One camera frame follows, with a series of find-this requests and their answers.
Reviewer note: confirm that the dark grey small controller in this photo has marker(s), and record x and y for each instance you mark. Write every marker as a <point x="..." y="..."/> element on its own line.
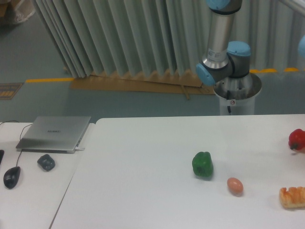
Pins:
<point x="46" y="162"/>

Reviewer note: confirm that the pale green pleated curtain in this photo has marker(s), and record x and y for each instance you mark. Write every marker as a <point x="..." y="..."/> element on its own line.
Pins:
<point x="146" y="36"/>

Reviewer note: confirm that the flat brown cardboard sheet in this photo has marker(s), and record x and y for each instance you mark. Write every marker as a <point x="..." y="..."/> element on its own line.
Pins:
<point x="186" y="84"/>

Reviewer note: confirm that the glazed pastry bread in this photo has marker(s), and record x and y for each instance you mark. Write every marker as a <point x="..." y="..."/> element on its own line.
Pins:
<point x="293" y="197"/>

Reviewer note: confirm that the red bell pepper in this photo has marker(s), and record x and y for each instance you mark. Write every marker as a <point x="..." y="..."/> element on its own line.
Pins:
<point x="296" y="139"/>

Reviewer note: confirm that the black computer mouse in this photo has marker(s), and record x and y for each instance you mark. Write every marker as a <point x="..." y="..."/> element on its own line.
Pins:
<point x="11" y="177"/>

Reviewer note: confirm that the silver closed laptop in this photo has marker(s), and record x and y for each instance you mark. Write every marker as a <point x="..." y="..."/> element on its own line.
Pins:
<point x="54" y="134"/>

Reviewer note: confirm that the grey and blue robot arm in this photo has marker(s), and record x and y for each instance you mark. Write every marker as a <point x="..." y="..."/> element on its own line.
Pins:
<point x="221" y="47"/>

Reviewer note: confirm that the brown egg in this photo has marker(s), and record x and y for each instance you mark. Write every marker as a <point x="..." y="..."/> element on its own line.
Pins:
<point x="235" y="185"/>

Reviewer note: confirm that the black keyboard edge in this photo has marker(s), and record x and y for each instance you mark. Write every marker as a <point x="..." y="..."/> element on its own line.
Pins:
<point x="1" y="155"/>

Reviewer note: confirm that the cardboard box in plastic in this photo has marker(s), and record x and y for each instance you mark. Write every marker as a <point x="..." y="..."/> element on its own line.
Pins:
<point x="15" y="11"/>

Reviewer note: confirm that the green bell pepper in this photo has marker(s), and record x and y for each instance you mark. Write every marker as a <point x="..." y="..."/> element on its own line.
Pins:
<point x="202" y="165"/>

